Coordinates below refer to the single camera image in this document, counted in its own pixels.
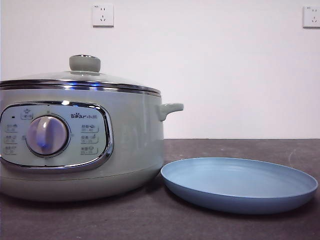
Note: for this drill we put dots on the glass lid with green knob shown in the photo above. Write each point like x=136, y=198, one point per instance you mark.
x=85, y=63

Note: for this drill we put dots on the blue round plate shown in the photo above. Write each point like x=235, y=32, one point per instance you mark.
x=237, y=185

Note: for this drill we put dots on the white wall socket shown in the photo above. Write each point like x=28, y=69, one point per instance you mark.
x=312, y=17
x=103, y=15

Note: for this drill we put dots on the pale green electric steamer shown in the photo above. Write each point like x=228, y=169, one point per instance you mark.
x=135, y=140

